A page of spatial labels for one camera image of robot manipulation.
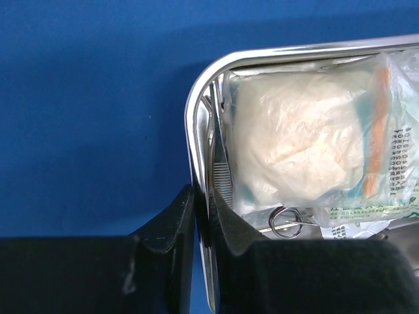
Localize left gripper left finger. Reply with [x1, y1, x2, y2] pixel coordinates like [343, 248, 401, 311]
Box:
[1, 185, 195, 313]

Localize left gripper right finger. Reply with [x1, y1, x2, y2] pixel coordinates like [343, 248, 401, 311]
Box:
[209, 192, 418, 313]

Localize beige gauze ball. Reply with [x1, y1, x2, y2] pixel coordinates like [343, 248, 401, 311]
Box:
[232, 70, 371, 206]

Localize metal instrument tray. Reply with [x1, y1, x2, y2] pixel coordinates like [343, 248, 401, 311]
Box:
[185, 34, 418, 313]

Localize blue surgical drape cloth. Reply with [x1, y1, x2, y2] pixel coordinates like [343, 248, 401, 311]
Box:
[0, 0, 419, 314]

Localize white packet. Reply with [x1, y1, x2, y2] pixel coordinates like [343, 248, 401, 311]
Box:
[320, 220, 392, 239]

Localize green suture packet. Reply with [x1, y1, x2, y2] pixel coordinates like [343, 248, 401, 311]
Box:
[313, 49, 418, 227]

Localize steel forceps in tray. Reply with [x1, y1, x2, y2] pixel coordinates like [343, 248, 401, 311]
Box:
[201, 78, 233, 209]

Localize steel ring-handle scissors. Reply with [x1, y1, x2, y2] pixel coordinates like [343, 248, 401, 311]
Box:
[259, 206, 318, 240]

